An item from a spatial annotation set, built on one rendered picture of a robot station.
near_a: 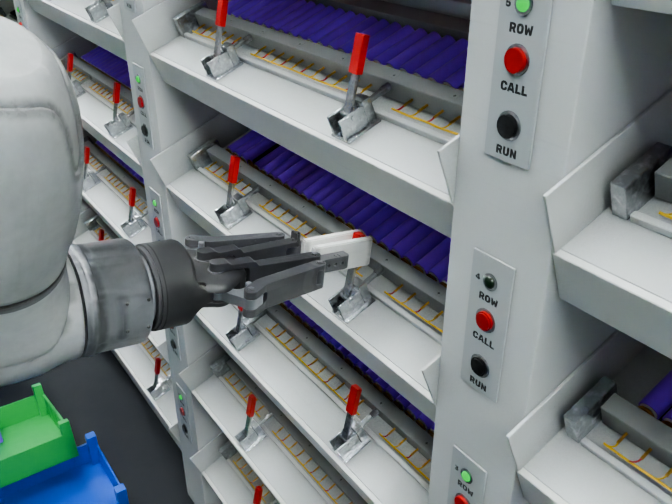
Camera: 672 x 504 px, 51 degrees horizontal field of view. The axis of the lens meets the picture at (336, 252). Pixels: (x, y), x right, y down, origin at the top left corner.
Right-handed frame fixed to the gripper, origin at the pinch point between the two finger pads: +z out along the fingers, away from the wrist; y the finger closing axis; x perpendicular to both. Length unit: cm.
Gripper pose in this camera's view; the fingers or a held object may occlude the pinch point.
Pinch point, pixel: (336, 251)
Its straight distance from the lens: 70.7
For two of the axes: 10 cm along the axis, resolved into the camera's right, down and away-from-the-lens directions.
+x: 1.1, -9.1, -4.0
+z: 8.1, -1.5, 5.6
